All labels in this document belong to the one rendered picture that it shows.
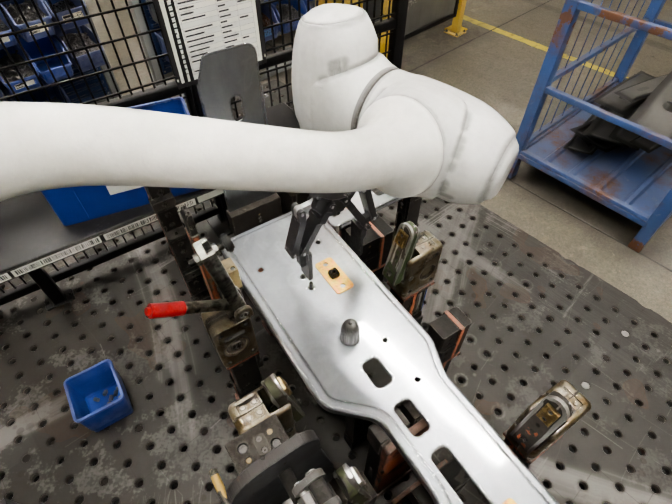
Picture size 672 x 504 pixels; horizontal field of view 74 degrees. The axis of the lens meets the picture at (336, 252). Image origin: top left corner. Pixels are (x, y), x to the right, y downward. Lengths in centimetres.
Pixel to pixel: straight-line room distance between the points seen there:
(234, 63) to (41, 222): 52
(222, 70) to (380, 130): 45
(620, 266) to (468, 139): 213
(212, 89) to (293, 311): 41
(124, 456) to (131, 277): 48
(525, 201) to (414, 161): 225
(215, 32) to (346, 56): 63
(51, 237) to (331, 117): 67
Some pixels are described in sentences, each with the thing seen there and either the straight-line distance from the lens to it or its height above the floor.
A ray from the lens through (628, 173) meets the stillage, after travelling 283.
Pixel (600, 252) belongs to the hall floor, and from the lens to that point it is 256.
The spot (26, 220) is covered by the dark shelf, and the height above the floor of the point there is 103.
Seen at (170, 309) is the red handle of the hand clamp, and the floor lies 113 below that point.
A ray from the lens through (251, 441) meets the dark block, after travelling 60.
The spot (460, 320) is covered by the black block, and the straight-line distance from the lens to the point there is 84.
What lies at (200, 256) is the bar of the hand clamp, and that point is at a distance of 63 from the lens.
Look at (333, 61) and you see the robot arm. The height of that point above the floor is 144.
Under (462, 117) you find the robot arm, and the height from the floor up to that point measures 144.
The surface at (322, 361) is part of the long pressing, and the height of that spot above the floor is 100.
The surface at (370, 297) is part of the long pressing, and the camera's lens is 83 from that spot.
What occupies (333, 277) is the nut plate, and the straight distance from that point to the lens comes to 84.
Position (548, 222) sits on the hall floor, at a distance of 259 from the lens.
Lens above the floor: 168
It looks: 50 degrees down
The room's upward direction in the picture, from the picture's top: straight up
